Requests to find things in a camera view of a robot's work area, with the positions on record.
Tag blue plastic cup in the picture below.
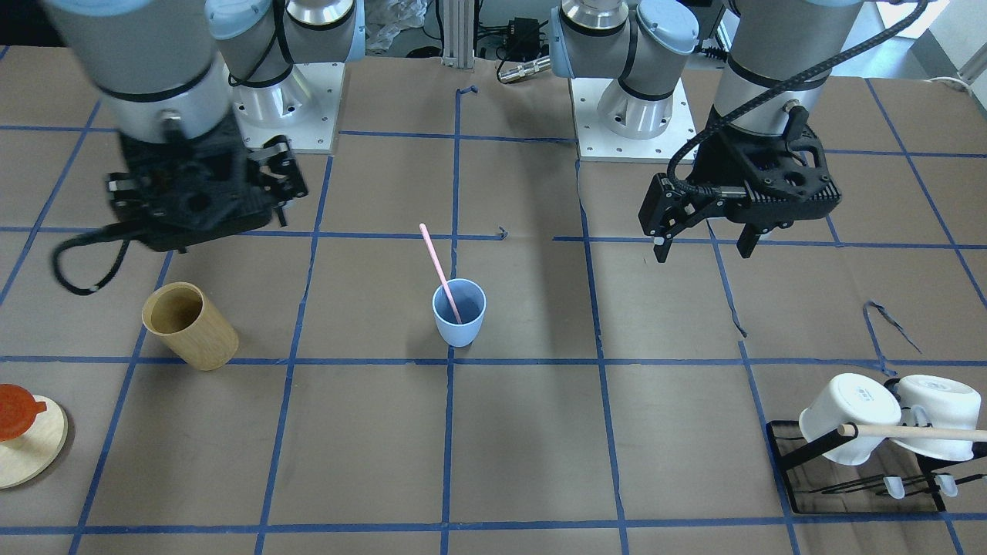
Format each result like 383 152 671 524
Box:
431 278 487 348

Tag bamboo cylinder holder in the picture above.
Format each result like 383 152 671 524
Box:
142 281 240 372

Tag white mug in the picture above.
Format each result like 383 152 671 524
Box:
799 373 901 442
891 375 982 463

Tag red mug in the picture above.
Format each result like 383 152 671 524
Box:
1 384 47 442

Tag pink chopstick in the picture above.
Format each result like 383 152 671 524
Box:
419 224 463 325

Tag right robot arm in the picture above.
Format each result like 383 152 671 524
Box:
42 1 365 252

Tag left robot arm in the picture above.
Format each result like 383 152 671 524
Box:
547 1 861 263

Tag aluminium frame post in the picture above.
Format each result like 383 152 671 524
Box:
435 1 479 72

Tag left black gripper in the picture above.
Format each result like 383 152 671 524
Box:
638 108 841 264

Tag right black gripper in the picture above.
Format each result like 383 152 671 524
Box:
106 116 309 252

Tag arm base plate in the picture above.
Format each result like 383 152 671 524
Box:
570 79 696 163
230 62 346 154

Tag black power adapter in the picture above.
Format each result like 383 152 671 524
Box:
505 18 541 50

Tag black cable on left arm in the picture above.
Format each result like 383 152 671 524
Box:
666 0 930 193

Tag black wire mug rack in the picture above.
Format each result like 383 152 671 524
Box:
766 377 985 514

